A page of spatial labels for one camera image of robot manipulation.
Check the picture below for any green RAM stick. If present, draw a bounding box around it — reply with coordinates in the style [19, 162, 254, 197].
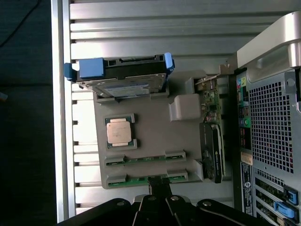
[108, 174, 188, 188]

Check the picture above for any black graphics card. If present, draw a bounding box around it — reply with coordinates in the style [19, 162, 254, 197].
[194, 64, 237, 185]

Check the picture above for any blue expansion slot latch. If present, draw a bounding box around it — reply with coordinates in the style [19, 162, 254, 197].
[273, 201, 296, 220]
[283, 185, 296, 201]

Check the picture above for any silver CPU chip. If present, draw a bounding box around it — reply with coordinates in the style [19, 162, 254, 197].
[106, 118, 133, 147]

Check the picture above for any grey parts rack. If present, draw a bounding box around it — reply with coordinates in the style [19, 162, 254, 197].
[93, 70, 227, 190]

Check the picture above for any grey open PC case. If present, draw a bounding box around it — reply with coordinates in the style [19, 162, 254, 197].
[234, 11, 301, 226]

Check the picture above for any hard disk in blue-tabbed carrier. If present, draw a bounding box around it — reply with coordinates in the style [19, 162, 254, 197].
[63, 52, 176, 99]

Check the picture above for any thin black floor cable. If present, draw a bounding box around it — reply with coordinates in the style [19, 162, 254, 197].
[0, 0, 43, 47]

